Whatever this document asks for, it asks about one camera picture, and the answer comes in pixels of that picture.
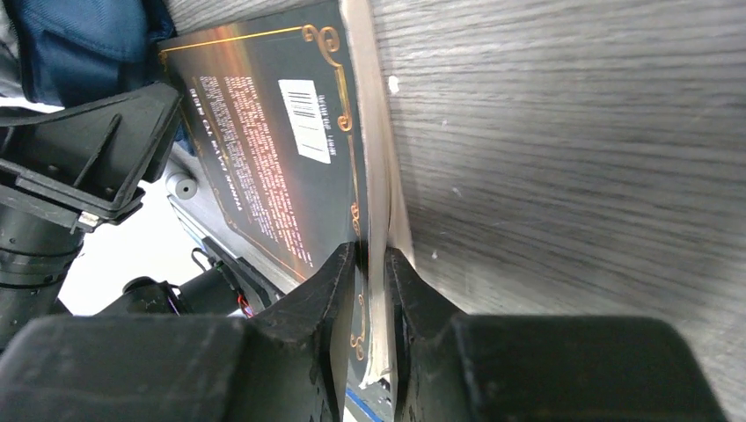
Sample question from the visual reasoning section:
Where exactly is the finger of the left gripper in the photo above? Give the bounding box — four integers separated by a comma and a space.
1, 83, 181, 228

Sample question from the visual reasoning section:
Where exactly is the navy blue backpack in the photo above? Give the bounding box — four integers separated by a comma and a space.
1, 1, 177, 107

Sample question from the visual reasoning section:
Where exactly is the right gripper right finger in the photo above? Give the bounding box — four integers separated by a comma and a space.
386, 248, 726, 421

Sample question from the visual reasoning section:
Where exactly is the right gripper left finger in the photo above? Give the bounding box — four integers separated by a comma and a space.
1, 243, 357, 421

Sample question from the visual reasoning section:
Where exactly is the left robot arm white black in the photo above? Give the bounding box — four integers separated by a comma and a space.
1, 83, 181, 344

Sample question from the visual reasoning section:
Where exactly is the dark brown hardcover book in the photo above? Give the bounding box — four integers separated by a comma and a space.
157, 1, 413, 388

